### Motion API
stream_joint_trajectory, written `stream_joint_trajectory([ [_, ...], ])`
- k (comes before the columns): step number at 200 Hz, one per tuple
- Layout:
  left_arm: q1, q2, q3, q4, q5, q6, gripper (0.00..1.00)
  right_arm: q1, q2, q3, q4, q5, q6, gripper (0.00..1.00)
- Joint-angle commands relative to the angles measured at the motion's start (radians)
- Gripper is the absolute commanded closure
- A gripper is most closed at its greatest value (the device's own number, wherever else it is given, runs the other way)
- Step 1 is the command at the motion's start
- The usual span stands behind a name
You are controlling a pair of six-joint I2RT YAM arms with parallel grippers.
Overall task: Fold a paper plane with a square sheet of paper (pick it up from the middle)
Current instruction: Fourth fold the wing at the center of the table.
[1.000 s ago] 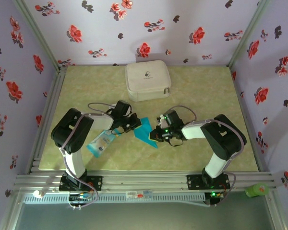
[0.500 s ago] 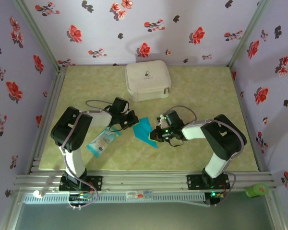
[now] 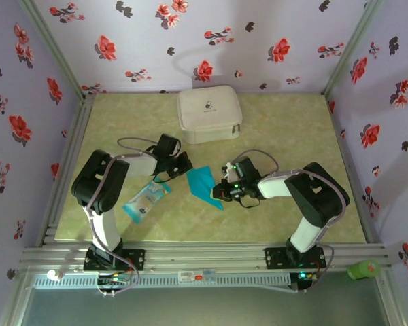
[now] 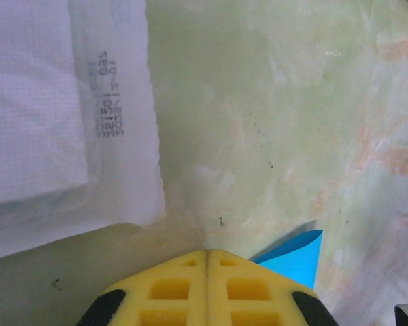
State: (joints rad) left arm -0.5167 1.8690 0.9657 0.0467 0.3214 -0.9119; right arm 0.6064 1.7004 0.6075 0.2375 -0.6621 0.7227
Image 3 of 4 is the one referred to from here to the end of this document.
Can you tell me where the teal cloth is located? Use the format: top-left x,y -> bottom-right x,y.
186,165 -> 225,211

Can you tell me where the blue printed plastic packet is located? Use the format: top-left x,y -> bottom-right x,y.
122,175 -> 173,224

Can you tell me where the white zip pouch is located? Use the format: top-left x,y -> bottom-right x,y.
176,84 -> 244,145

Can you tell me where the white label sticker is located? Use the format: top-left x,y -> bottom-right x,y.
178,270 -> 216,283

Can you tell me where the small control board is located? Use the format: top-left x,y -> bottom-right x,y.
95,272 -> 132,298
290,270 -> 320,293

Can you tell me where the green plastic container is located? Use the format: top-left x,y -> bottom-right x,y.
347,259 -> 382,281

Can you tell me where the long aluminium base rail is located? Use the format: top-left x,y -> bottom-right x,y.
20,241 -> 394,272

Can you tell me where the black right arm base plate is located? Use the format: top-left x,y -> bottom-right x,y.
264,247 -> 327,271

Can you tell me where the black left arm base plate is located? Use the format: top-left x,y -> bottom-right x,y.
84,249 -> 146,272

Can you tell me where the slotted grey cable duct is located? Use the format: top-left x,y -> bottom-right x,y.
32,273 -> 292,290

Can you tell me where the aluminium side rail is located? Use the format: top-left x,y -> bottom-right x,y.
36,94 -> 96,247
326,94 -> 385,245

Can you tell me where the grey left arm cable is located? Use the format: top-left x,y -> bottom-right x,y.
86,137 -> 160,298

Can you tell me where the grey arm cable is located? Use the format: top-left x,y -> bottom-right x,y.
86,137 -> 160,298
230,149 -> 350,295

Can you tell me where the grey right arm cable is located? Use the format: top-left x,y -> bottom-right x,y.
230,149 -> 350,295

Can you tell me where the aluminium frame post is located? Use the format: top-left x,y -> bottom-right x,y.
322,0 -> 386,98
18,0 -> 92,101

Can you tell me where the aluminium frame bar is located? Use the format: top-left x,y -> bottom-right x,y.
0,268 -> 33,326
373,271 -> 407,326

